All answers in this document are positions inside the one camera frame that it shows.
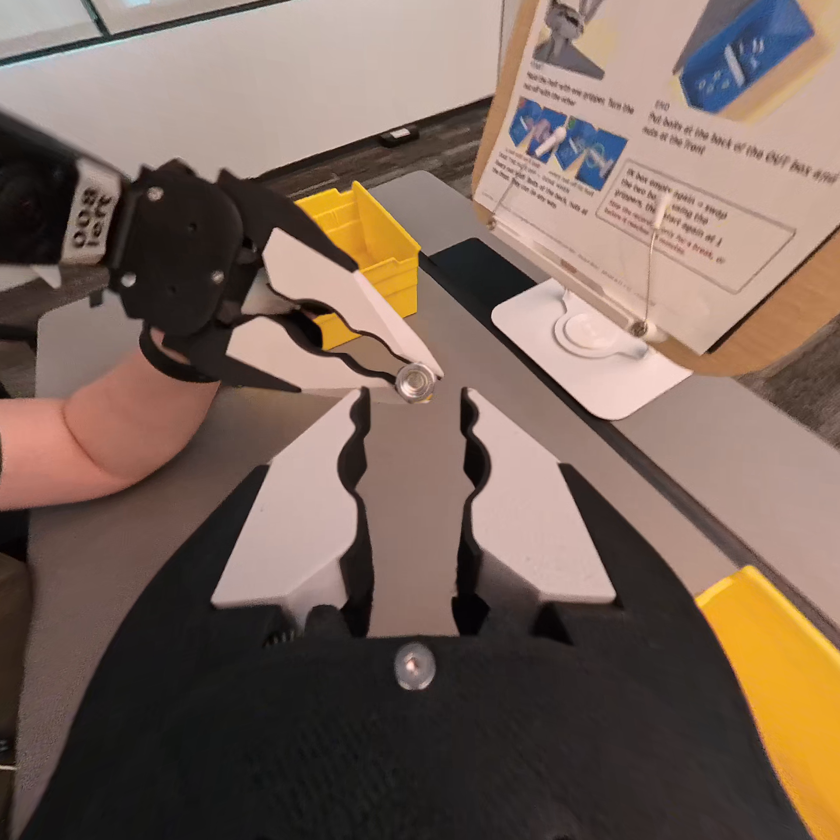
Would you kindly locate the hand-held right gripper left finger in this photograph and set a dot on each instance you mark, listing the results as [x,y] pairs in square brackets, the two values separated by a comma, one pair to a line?
[295,518]

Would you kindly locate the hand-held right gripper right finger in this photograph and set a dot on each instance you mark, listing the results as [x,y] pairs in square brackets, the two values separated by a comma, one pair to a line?
[531,525]

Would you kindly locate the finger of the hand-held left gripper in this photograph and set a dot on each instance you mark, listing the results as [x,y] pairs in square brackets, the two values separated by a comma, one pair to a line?
[328,282]
[275,348]

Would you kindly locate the yellow plastic bin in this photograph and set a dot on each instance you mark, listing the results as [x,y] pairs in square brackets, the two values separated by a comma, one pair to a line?
[387,275]
[787,689]

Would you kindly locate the steel hex bolt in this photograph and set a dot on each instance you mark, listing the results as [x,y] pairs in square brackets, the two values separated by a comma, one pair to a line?
[417,384]

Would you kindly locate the person's left forearm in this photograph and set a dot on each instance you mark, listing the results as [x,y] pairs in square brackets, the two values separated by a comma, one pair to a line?
[98,433]

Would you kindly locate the black flat mat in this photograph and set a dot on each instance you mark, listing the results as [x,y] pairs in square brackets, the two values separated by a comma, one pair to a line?
[479,275]

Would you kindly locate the white stand base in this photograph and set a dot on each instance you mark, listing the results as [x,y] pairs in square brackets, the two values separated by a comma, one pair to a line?
[590,380]

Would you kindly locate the black floor outlet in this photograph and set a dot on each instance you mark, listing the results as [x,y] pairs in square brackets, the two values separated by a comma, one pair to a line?
[399,135]

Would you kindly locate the instruction sheet on stand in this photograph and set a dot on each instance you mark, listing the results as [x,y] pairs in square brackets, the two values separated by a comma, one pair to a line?
[493,131]

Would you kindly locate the white framed window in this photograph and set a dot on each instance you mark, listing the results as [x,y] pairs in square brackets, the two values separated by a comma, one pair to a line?
[39,19]

